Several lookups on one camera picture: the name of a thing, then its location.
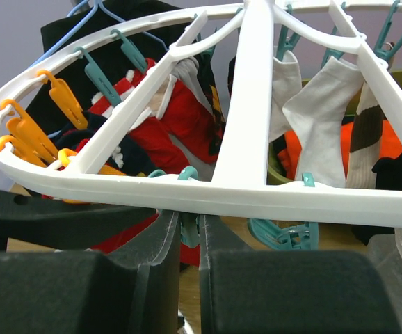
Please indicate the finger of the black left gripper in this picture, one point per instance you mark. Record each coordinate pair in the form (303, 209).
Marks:
(60, 225)

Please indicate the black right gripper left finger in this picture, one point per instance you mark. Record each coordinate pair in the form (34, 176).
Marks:
(87, 292)

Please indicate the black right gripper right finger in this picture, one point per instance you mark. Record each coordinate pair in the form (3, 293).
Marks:
(243, 290)

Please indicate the teal clothes peg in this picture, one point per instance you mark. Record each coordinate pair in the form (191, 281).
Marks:
(301, 237)
(188, 221)

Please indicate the white round clip hanger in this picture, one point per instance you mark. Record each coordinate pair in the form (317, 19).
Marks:
(238, 186)

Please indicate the red santa bear sock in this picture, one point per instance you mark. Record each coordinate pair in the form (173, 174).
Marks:
(138, 244)

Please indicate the orange clothes peg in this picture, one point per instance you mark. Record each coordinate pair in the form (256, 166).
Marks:
(65, 100)
(29, 141)

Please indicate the white orange hanging sock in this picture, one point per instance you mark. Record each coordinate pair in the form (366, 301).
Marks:
(315, 114)

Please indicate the white brown hanging sock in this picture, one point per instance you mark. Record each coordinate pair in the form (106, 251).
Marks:
(365, 141)

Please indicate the dark argyle hanging sock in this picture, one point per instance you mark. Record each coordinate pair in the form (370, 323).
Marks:
(208, 85)

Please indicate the olive green bucket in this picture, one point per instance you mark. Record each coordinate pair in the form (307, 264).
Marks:
(286, 83)

